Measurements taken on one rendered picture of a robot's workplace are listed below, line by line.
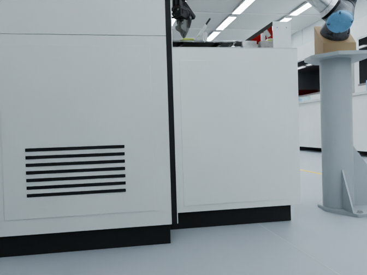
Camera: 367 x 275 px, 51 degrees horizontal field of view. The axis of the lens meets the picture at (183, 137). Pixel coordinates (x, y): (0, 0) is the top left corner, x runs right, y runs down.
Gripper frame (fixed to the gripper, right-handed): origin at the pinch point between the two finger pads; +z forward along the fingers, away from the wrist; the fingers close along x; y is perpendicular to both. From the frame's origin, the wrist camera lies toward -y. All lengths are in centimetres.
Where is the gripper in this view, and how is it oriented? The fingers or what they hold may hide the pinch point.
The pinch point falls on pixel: (184, 35)
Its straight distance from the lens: 213.7
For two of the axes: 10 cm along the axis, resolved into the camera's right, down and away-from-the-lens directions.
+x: 7.8, -0.1, -6.3
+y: -6.3, 0.3, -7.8
